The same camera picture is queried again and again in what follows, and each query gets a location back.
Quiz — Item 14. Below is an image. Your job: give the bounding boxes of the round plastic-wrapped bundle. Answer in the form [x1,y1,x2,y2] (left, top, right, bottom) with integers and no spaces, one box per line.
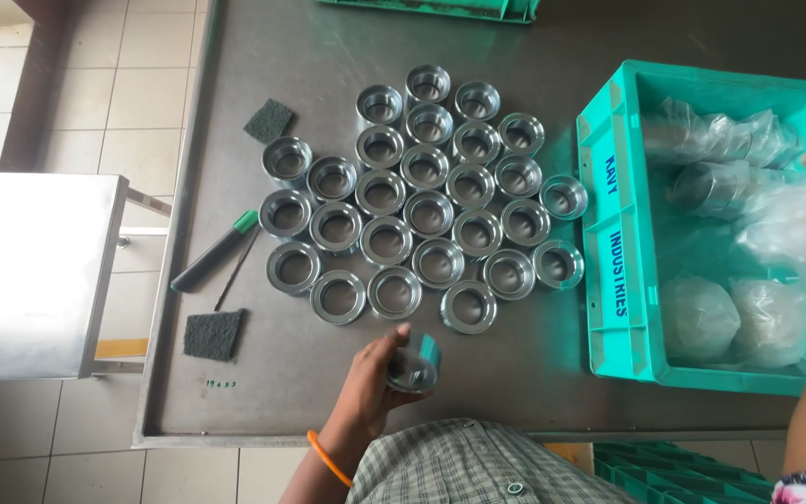
[730,279,806,371]
[660,276,742,364]

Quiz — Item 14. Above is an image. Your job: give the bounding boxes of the stack of teal crates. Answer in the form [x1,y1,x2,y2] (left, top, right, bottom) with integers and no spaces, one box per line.
[593,441,789,504]

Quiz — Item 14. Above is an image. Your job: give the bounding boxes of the teal crate with rim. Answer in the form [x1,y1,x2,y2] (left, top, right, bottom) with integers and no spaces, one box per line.
[317,0,541,25]

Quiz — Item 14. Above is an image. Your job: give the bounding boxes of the plaid shirt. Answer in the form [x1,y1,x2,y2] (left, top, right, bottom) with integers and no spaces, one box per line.
[346,418,638,504]

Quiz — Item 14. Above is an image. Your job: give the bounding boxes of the thin metal rod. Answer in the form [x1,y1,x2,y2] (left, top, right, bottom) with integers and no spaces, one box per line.
[214,225,263,312]

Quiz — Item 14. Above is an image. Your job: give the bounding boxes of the yellow strip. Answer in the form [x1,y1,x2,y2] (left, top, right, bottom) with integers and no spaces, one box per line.
[95,339,149,358]

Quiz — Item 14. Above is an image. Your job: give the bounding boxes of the clear plastic bag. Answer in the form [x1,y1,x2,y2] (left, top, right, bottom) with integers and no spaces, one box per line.
[735,174,806,289]

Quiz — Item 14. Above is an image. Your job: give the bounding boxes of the green-capped black marker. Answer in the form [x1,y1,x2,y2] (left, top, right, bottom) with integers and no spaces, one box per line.
[170,210,260,294]

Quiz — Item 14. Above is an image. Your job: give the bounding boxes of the bagged row of steel parts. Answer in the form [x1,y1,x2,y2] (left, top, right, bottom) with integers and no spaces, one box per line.
[644,98,804,169]
[669,161,790,222]

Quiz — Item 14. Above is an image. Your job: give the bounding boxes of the shiny steel ring fitting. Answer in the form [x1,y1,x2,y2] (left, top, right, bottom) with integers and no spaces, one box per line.
[386,332,442,393]

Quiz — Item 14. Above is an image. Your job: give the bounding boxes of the cluster of steel rings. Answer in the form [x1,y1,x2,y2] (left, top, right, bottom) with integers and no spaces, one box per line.
[258,64,589,336]

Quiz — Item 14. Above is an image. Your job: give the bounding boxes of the teal plastic crate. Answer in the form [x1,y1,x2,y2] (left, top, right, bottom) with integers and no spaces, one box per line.
[577,59,806,398]

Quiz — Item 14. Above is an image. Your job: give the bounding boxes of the green scouring pad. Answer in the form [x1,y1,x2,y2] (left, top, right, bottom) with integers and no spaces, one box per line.
[182,308,246,363]
[243,98,295,145]

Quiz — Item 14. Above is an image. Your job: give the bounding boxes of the person's left hand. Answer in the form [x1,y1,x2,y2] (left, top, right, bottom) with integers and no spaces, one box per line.
[318,322,433,469]

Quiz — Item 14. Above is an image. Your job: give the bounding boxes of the orange bangle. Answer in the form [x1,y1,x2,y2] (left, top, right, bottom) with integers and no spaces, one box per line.
[306,430,354,489]

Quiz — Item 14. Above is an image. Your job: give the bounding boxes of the stainless steel stool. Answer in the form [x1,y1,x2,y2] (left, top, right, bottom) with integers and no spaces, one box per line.
[0,173,173,382]

